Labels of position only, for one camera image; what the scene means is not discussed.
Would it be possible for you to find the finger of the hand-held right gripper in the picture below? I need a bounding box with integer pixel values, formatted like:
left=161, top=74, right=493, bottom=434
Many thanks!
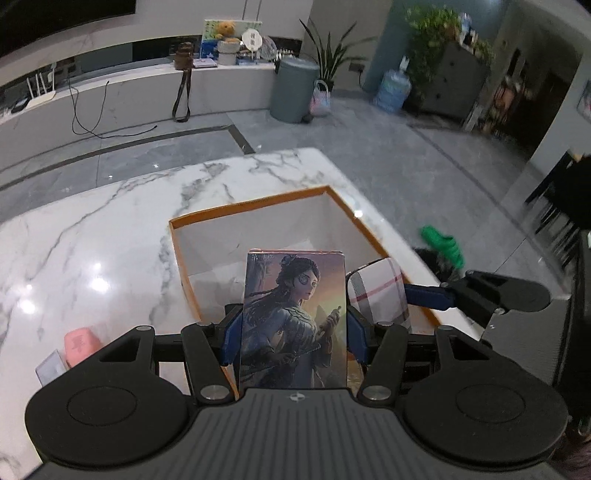
left=404, top=270, right=514, bottom=329

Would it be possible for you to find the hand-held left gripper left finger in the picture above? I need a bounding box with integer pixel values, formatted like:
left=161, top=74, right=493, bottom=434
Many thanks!
left=98, top=304, right=246, bottom=405

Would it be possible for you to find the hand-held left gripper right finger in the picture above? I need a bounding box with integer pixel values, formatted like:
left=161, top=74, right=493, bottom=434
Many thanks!
left=346, top=306, right=493, bottom=407

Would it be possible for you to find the plaid case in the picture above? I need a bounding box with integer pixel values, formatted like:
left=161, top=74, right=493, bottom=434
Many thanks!
left=346, top=257, right=413, bottom=331

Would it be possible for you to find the illustrated card box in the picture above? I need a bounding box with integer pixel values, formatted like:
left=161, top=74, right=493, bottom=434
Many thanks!
left=238, top=249, right=350, bottom=398

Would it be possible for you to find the orange cardboard box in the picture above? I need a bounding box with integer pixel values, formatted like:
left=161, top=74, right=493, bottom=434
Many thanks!
left=167, top=185, right=443, bottom=398

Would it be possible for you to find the green slipper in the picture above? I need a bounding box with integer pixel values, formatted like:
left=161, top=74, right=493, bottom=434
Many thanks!
left=419, top=224, right=465, bottom=268

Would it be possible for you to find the dark chair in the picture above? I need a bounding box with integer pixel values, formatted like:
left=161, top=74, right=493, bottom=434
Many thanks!
left=523, top=154, right=591, bottom=243

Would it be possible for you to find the pink tube with orange cap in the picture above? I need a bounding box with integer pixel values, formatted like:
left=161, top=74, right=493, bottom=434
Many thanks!
left=64, top=327, right=101, bottom=367

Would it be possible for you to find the clear plastic cube box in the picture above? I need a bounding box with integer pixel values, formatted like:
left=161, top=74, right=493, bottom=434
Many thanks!
left=36, top=350, right=68, bottom=387

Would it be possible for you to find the blue water jug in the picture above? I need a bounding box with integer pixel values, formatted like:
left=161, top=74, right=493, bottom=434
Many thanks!
left=373, top=57, right=413, bottom=114

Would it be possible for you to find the grey cabinet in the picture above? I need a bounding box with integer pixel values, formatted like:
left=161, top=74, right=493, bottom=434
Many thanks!
left=417, top=41, right=491, bottom=121

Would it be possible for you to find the pastel woven bag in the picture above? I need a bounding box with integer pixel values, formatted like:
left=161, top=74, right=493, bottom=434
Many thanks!
left=310, top=79, right=334, bottom=117

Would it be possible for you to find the grey trash can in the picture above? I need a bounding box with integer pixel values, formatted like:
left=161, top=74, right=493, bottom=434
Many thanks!
left=270, top=57, right=320, bottom=124

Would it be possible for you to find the leafy green plant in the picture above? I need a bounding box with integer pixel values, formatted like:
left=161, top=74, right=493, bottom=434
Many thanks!
left=404, top=4, right=496, bottom=95

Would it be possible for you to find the long-leaf potted plant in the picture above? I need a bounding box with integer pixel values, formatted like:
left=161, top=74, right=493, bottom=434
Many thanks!
left=299, top=17, right=371, bottom=93

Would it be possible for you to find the white pot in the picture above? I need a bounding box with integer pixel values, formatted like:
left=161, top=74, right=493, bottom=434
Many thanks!
left=217, top=40, right=239, bottom=66

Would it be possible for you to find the white round fan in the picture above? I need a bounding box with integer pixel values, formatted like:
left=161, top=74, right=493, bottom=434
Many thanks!
left=242, top=28, right=265, bottom=62

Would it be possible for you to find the picture board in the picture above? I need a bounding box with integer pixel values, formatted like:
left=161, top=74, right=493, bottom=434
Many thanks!
left=202, top=18, right=262, bottom=61

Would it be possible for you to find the teddy bear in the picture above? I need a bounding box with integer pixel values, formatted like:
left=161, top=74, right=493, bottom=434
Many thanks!
left=212, top=20, right=242, bottom=45

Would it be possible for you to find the white router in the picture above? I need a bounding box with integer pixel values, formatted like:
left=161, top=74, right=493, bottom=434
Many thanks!
left=24, top=68, right=57, bottom=110

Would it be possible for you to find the black television screen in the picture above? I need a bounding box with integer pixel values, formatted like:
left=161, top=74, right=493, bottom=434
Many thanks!
left=0, top=0, right=139, bottom=47

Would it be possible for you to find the black cable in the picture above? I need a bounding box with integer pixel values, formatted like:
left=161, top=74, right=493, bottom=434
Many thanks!
left=68, top=78, right=158, bottom=139

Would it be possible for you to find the brown bag with strap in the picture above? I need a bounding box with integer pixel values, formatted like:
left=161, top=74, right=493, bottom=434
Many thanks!
left=171, top=41, right=196, bottom=123

